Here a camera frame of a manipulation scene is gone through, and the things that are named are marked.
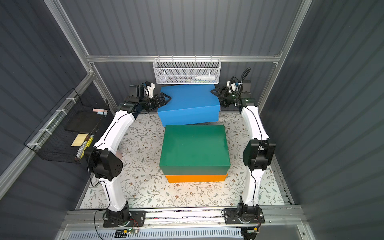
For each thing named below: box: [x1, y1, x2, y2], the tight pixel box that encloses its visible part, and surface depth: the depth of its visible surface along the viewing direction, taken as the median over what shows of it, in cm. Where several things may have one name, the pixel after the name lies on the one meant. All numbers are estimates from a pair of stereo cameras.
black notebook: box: [64, 108, 105, 134], surface depth 79 cm
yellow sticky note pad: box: [71, 133, 89, 147], surface depth 74 cm
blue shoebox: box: [157, 84, 221, 127], surface depth 81 cm
